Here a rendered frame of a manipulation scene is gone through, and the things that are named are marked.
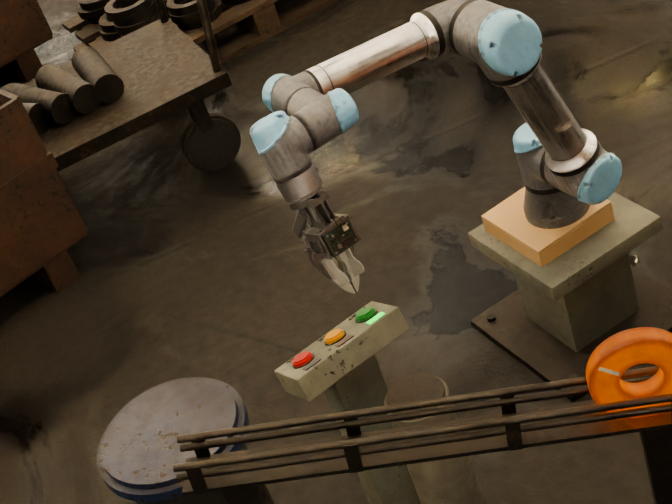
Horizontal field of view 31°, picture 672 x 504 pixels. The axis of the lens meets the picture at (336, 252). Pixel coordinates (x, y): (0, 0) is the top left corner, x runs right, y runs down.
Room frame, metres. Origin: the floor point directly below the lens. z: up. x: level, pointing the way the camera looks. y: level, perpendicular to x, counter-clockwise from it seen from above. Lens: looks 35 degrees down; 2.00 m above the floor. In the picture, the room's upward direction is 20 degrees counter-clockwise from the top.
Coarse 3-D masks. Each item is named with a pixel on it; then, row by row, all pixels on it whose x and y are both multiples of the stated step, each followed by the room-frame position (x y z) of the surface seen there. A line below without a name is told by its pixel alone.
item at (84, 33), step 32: (96, 0) 4.82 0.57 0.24; (128, 0) 4.49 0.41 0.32; (192, 0) 4.56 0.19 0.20; (224, 0) 4.53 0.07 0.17; (256, 0) 4.47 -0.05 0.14; (320, 0) 4.54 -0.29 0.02; (96, 32) 4.74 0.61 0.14; (128, 32) 4.35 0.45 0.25; (192, 32) 4.39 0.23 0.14; (256, 32) 4.44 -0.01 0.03
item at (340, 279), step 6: (324, 264) 1.80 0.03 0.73; (330, 264) 1.79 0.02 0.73; (336, 264) 1.80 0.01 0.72; (330, 270) 1.79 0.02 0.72; (336, 270) 1.78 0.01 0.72; (336, 276) 1.79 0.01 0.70; (342, 276) 1.76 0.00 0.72; (336, 282) 1.79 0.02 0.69; (342, 282) 1.77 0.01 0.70; (348, 282) 1.76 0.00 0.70; (342, 288) 1.78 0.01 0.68; (348, 288) 1.78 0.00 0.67
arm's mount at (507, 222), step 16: (496, 208) 2.31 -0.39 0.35; (512, 208) 2.29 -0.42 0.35; (592, 208) 2.17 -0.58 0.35; (608, 208) 2.17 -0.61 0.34; (496, 224) 2.25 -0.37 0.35; (512, 224) 2.23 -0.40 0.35; (528, 224) 2.21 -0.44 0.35; (576, 224) 2.14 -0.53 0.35; (592, 224) 2.15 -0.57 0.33; (512, 240) 2.20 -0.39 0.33; (528, 240) 2.15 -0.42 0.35; (544, 240) 2.13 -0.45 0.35; (560, 240) 2.12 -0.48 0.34; (576, 240) 2.14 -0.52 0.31; (528, 256) 2.15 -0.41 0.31; (544, 256) 2.11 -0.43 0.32
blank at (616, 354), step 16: (624, 336) 1.29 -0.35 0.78; (640, 336) 1.28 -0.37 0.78; (656, 336) 1.27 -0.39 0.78; (608, 352) 1.28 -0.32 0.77; (624, 352) 1.27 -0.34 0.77; (640, 352) 1.27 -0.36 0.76; (656, 352) 1.26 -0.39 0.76; (592, 368) 1.29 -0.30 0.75; (608, 368) 1.28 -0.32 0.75; (624, 368) 1.27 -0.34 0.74; (592, 384) 1.28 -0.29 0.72; (608, 384) 1.28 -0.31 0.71; (624, 384) 1.30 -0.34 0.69; (640, 384) 1.30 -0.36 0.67; (656, 384) 1.28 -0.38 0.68; (608, 400) 1.28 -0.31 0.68; (640, 416) 1.27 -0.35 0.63
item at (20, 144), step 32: (0, 96) 3.34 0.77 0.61; (0, 128) 3.22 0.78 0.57; (32, 128) 3.26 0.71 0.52; (0, 160) 3.19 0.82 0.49; (32, 160) 3.24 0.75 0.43; (0, 192) 3.16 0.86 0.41; (32, 192) 3.21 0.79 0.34; (64, 192) 3.26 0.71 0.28; (0, 224) 3.15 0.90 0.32; (32, 224) 3.19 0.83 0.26; (64, 224) 3.23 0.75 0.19; (0, 256) 3.12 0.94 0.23; (32, 256) 3.16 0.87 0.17; (64, 256) 3.22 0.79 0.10; (0, 288) 3.10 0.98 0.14; (64, 288) 3.19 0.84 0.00
